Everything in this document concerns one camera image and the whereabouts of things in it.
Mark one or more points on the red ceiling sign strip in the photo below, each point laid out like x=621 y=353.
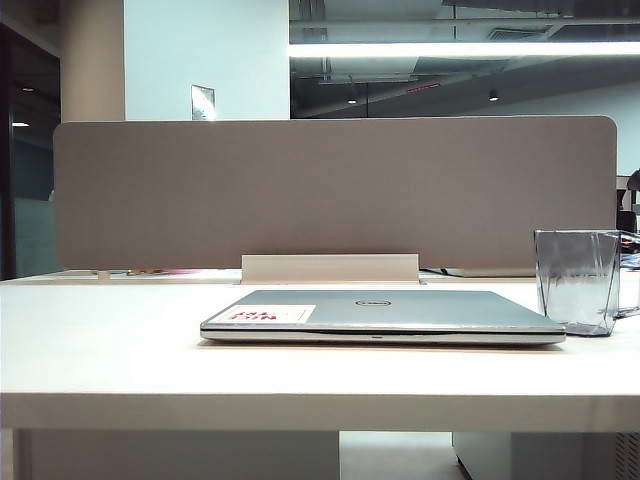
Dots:
x=425 y=87

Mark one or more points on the dark glass door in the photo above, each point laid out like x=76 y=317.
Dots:
x=30 y=165

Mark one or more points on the framed wall notice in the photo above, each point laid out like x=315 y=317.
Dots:
x=203 y=102

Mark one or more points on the pink paper sheet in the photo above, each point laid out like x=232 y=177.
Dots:
x=182 y=271

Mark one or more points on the white desk support panel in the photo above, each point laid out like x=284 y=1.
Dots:
x=175 y=457

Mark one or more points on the long ceiling light strip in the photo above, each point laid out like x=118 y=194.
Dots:
x=450 y=49

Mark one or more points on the transparent grey water cup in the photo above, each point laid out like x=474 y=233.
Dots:
x=575 y=285

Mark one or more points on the white red laptop sticker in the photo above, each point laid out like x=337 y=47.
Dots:
x=270 y=314

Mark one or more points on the silver Dell laptop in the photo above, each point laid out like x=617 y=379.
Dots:
x=425 y=312

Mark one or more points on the small orange brown object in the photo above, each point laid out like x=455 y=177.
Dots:
x=142 y=272

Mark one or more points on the beige fabric desk divider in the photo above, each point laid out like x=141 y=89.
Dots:
x=335 y=190

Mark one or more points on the dark background office chair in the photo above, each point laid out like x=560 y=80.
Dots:
x=629 y=210

